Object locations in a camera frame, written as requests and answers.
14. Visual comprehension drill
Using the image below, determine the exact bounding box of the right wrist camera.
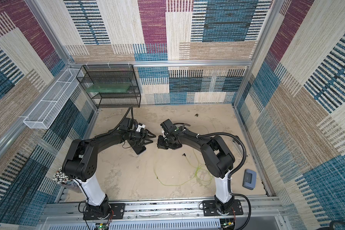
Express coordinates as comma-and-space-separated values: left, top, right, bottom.
161, 119, 177, 137

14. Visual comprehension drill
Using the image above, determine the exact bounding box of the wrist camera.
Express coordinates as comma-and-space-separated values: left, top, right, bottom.
161, 119, 177, 137
119, 118, 146, 132

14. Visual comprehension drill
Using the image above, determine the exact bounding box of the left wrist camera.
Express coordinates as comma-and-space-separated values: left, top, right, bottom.
119, 118, 146, 132

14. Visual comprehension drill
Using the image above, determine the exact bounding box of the green board on shelf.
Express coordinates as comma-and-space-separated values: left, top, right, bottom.
86, 83, 131, 93

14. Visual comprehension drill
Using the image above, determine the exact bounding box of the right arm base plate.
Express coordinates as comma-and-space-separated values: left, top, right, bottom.
200, 199, 243, 217

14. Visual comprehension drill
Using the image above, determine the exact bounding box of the white wire mesh basket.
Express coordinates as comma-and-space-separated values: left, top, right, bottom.
24, 69, 79, 129

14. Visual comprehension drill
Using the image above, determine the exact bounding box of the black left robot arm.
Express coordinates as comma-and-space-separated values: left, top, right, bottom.
62, 106, 156, 219

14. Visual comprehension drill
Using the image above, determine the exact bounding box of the clear cup of coloured sticks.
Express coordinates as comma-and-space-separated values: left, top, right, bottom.
53, 169, 74, 186

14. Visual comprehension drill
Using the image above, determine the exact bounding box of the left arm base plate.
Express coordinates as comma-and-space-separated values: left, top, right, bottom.
82, 203, 125, 221

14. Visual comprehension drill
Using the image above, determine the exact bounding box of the grey blue box device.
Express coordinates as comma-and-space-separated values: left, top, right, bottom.
242, 169, 256, 190

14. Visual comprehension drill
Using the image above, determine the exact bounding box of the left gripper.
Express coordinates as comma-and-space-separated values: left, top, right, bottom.
128, 129, 157, 147

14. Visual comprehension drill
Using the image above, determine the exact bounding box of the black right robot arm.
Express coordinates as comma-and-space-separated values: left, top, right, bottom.
157, 123, 247, 215

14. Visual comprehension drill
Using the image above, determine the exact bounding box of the black wire mesh shelf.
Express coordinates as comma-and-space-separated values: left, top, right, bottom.
76, 64, 141, 109

